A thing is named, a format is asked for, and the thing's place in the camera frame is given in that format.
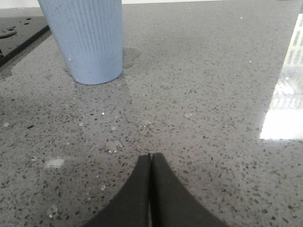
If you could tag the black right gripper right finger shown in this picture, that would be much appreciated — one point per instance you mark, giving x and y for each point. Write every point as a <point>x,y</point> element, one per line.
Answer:
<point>171,203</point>

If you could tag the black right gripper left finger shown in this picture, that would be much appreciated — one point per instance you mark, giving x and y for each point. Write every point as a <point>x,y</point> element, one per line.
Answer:
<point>130,207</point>

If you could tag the light blue ribbed cup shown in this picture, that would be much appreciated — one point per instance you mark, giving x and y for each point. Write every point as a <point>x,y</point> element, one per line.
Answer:
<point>89,34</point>

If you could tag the black glass gas stove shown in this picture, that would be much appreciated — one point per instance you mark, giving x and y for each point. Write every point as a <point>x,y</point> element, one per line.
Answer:
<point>17,33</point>

